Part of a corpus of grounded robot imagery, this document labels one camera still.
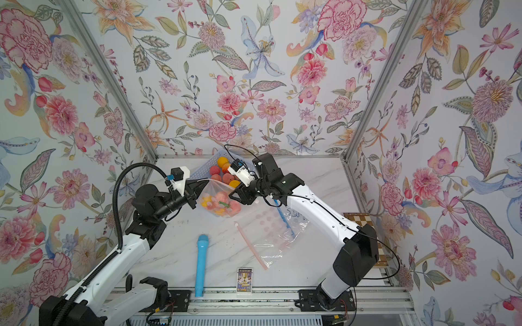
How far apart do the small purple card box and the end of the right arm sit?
1.05 ft

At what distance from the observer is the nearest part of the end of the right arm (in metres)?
0.55

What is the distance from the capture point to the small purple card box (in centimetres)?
77

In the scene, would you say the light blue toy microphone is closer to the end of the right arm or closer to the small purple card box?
the small purple card box

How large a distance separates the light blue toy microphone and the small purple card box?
0.14 m

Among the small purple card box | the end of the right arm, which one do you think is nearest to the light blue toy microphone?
the small purple card box

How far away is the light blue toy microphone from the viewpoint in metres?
0.78

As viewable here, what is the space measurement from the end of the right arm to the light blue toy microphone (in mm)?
342
